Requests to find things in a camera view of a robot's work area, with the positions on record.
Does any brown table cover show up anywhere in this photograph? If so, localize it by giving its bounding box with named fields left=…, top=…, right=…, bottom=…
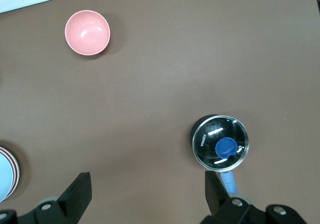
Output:
left=0, top=0, right=320, bottom=224

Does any glass lid with blue knob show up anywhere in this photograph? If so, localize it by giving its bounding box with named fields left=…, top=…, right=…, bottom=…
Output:
left=192, top=115, right=251, bottom=172

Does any pink bowl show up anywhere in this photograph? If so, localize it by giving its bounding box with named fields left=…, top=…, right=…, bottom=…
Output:
left=64, top=10, right=111, bottom=57

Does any beige plate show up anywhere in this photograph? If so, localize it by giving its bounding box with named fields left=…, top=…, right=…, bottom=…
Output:
left=0, top=146, right=21, bottom=202

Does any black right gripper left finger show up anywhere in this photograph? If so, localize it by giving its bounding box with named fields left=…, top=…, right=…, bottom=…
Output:
left=15, top=172, right=93, bottom=224

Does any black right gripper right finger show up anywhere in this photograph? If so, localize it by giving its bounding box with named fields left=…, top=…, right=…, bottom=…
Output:
left=201, top=170, right=310, bottom=224

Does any dark saucepan with blue handle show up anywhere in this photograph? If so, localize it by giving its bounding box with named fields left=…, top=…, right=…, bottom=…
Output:
left=189, top=114, right=251, bottom=195

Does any light blue plate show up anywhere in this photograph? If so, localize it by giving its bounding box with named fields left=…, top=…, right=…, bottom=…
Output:
left=0, top=151, right=15, bottom=203

